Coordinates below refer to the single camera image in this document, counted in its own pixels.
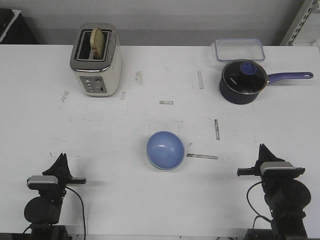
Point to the blue plastic bowl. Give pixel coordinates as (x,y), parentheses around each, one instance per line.
(166,141)

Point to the white metal shelf rail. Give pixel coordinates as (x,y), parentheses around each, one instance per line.
(305,28)

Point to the clear plastic food container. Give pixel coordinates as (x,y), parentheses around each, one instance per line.
(230,49)

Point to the dark blue saucepan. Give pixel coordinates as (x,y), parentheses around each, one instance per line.
(243,99)

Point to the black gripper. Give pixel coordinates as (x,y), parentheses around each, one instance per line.
(61,164)
(265,155)

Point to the glass saucepan lid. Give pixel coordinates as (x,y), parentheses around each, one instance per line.
(244,77)

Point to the green plastic bowl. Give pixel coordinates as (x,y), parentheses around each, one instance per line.
(165,159)

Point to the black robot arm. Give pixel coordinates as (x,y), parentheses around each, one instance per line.
(285,196)
(43,212)

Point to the cream two-slot toaster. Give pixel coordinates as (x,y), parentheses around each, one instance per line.
(97,77)

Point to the toast slice in toaster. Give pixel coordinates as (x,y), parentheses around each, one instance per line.
(97,43)

